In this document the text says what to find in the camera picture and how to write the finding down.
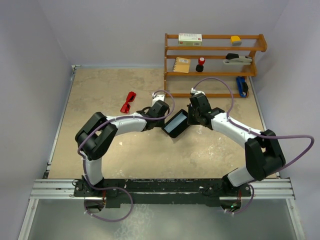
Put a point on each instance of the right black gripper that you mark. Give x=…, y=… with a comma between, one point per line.
x=191, y=120

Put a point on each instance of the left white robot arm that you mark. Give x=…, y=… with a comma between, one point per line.
x=95, y=137

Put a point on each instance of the blue cleaning cloth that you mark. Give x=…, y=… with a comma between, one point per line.
x=175, y=122

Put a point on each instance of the yellow grey tape measure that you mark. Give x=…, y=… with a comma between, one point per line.
x=235, y=40

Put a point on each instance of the white green box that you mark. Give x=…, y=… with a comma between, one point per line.
x=190, y=39

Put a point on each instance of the red black stamp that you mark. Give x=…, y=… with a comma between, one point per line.
x=200, y=65

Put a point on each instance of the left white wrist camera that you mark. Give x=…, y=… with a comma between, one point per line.
x=157, y=97

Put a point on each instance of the wooden shelf rack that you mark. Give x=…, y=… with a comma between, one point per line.
x=214, y=49

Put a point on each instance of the tan spiral notebook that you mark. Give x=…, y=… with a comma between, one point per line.
x=181, y=65

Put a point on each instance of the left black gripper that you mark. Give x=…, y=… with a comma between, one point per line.
x=161, y=123

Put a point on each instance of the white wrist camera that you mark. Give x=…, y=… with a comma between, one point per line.
x=157, y=97
x=193, y=92

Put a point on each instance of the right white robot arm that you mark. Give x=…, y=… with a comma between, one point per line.
x=263, y=153

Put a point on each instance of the grey black stapler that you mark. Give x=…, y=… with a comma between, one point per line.
x=236, y=59

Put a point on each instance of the red sunglasses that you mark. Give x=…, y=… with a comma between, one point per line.
x=129, y=99

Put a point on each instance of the blue black hole punch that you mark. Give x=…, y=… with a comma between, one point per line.
x=242, y=86

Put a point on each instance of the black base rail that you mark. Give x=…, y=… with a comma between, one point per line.
x=211, y=192

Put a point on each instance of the black glasses case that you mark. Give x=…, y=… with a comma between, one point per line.
x=180, y=128

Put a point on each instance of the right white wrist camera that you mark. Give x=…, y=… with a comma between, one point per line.
x=193, y=92

